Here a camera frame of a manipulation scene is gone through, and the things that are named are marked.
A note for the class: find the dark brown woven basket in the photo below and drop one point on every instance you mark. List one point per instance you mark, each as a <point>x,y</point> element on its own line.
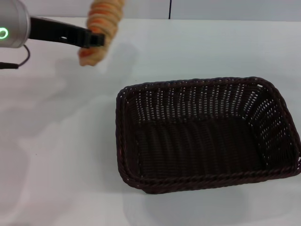
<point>207,141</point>

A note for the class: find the orange striped bread roll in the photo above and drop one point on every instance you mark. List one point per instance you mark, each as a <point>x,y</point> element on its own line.
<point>103,21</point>

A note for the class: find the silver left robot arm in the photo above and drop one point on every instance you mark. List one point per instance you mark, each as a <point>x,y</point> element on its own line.
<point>13,23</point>

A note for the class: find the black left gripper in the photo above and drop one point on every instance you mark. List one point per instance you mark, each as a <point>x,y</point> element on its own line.
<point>58,31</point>

